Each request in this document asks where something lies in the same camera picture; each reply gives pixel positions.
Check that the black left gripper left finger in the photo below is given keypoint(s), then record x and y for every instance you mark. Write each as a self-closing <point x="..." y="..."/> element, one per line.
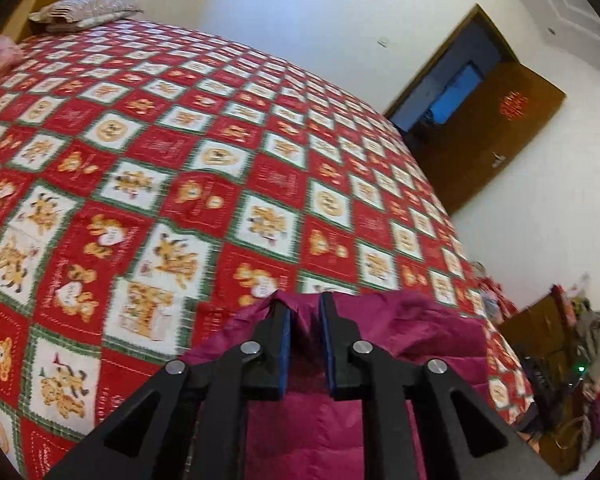
<point x="188" y="421"/>

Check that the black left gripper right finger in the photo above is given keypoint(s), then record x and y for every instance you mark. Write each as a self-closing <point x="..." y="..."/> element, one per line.
<point x="419" y="421"/>

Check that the pile of clothes on floor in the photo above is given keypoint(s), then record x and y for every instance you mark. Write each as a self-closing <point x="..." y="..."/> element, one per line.
<point x="498" y="306"/>

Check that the brown wooden dresser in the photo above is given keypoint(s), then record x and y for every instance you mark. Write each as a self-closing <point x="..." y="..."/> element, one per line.
<point x="546" y="348"/>

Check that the clutter on dresser top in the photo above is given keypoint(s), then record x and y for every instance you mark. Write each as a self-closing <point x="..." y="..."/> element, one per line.
<point x="583" y="335"/>

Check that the red patchwork bear bedspread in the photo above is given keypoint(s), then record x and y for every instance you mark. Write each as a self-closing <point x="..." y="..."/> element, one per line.
<point x="157" y="184"/>

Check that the red door decoration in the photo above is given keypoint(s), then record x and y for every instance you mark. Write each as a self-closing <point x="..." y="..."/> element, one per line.
<point x="513" y="106"/>

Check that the brown wooden door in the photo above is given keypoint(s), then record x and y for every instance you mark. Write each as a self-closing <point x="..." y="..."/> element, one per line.
<point x="456" y="157"/>

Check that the striped grey pillow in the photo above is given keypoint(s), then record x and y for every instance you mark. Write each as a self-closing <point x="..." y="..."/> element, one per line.
<point x="77" y="15"/>

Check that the silver door handle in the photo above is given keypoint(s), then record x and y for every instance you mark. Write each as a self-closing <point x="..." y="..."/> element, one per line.
<point x="497" y="160"/>

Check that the white wall switch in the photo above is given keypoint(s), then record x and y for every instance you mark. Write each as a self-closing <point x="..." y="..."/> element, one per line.
<point x="383" y="42"/>

